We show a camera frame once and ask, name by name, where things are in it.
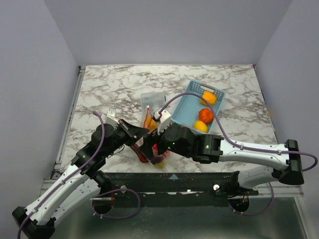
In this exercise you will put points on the yellow lemon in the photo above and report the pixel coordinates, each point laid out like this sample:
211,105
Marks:
200,126

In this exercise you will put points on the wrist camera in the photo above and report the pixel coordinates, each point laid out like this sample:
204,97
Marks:
111,118
163,119

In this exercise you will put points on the purple onion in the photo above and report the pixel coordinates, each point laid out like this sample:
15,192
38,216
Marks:
157,159

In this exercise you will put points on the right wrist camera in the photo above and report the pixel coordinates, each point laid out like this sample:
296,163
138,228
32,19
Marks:
163,119

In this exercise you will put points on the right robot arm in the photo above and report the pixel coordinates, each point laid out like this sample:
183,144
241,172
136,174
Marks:
276,162

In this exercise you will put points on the clear zip top bag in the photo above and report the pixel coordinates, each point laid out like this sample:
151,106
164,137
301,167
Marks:
155,147

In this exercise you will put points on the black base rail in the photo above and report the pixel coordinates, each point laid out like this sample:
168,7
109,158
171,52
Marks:
128,190

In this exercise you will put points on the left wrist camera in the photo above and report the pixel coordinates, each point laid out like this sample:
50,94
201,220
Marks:
111,118

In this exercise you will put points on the orange yellow bell pepper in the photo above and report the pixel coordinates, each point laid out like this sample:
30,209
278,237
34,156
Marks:
209,97

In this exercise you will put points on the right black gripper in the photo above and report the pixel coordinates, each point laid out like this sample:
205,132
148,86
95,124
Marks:
154,146

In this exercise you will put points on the clear plastic screw box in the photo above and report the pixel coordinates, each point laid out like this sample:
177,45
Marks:
155,101

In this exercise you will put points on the orange small pumpkin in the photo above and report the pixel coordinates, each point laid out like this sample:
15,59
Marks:
206,116

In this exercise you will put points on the brown potato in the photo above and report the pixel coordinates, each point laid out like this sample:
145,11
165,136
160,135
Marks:
150,123

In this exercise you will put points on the light blue plastic basket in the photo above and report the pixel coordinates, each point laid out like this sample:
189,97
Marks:
188,106

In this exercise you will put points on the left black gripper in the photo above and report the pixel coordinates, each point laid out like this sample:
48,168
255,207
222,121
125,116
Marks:
133,132

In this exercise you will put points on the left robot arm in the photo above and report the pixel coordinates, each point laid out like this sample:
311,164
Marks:
81,180

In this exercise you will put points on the red black utility knife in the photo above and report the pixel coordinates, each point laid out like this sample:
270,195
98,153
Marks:
139,153

